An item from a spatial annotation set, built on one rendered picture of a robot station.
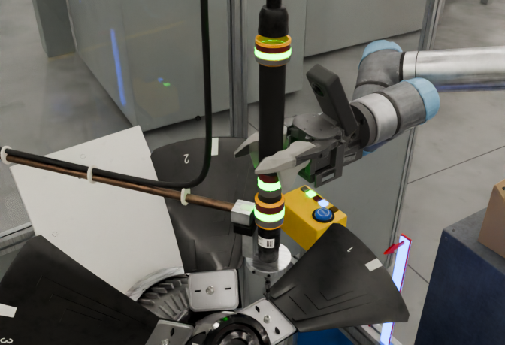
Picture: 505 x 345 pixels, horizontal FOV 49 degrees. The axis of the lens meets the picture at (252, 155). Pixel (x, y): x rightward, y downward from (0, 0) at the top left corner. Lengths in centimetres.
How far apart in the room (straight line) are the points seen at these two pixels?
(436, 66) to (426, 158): 266
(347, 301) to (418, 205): 225
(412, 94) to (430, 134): 303
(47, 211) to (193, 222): 29
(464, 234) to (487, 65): 62
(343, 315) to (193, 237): 29
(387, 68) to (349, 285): 40
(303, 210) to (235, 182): 46
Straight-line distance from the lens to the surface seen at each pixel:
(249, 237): 84
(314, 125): 79
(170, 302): 102
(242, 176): 94
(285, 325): 98
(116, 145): 114
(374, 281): 107
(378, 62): 104
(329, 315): 100
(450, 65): 101
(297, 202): 140
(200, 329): 90
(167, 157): 98
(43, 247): 81
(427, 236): 305
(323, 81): 74
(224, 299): 92
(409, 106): 88
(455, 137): 395
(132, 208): 112
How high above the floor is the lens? 193
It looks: 33 degrees down
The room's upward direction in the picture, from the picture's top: straight up
